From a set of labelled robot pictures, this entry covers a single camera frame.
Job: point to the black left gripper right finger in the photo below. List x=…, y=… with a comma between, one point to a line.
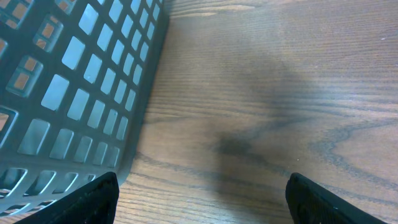
x=309, y=202

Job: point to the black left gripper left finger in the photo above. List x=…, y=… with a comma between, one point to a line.
x=94, y=203

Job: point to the grey plastic basket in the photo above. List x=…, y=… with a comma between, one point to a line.
x=75, y=81

